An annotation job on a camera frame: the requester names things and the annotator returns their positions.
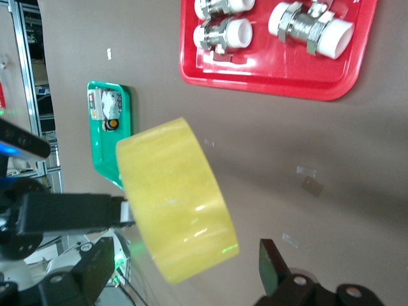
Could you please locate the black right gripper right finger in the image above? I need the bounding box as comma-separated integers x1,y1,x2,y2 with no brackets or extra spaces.
254,238,334,306

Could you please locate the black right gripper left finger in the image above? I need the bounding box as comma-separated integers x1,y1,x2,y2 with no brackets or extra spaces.
38,237,116,306

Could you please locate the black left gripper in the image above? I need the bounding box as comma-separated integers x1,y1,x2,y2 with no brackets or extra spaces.
0,178,136,262

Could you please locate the yellow tape roll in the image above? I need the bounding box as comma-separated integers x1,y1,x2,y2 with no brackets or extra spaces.
115,117,240,285

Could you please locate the green plastic tray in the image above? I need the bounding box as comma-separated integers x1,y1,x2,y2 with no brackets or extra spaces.
87,80,133,191

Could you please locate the brown tape patch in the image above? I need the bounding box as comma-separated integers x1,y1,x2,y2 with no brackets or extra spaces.
301,177,324,197

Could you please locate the red plastic tray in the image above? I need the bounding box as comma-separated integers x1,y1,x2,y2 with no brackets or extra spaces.
178,0,379,102

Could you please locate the black orange push button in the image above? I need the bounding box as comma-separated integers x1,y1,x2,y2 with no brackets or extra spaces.
102,118,120,133

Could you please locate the metal white pipe fitting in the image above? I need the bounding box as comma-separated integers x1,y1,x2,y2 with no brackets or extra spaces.
193,17,254,54
194,0,256,20
268,1,356,61

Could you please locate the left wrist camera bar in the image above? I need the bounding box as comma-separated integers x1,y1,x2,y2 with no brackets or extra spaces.
0,117,52,162

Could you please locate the grey switch box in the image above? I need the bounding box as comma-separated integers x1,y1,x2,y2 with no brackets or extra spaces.
88,89,103,121

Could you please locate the aluminium frame rack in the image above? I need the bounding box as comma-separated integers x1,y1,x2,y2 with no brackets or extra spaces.
8,0,64,192

